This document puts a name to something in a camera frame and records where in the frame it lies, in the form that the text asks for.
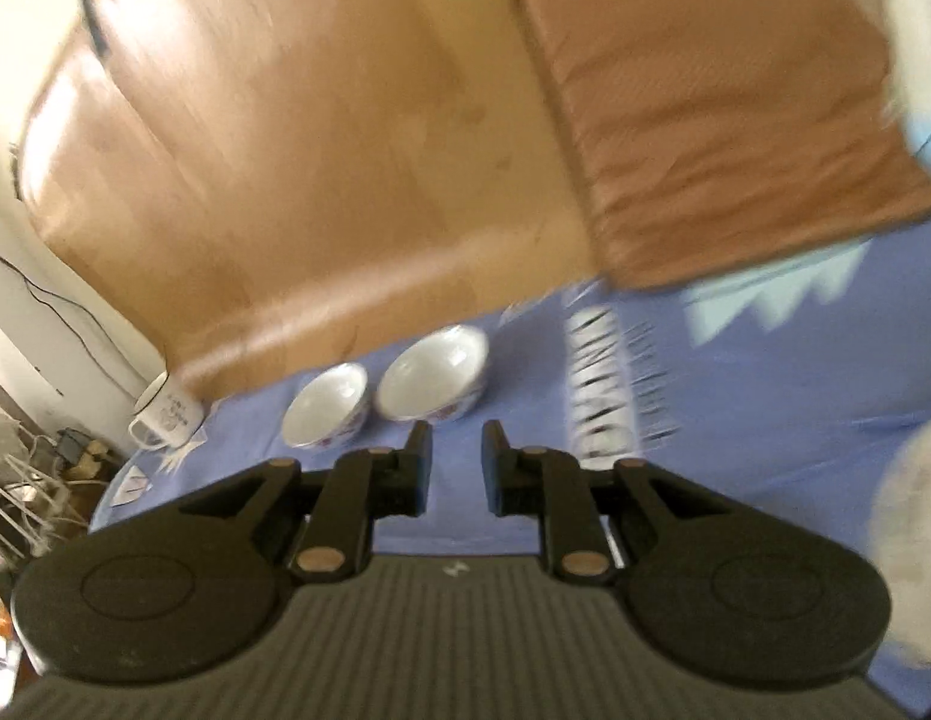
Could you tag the white round object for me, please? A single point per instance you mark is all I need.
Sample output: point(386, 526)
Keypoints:
point(912, 525)

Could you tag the blue printed cloth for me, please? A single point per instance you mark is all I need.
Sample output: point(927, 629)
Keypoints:
point(773, 397)

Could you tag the black tape strip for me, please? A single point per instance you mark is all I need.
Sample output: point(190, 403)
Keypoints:
point(91, 15)

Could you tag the wood-pattern laminate sheet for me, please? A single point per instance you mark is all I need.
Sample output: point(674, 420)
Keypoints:
point(285, 165)

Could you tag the large white floral bowl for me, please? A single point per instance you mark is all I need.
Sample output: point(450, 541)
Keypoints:
point(431, 375)

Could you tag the white printed mug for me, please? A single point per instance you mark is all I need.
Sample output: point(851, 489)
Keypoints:
point(169, 412)

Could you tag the small white floral bowl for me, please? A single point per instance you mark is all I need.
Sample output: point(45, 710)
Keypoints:
point(324, 405)

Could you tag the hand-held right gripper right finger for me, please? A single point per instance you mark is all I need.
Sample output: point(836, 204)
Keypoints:
point(494, 469)

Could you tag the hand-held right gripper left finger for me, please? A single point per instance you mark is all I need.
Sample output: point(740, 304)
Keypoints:
point(421, 469)

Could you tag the brown quilted cushion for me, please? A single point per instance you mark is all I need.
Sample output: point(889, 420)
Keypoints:
point(735, 127)

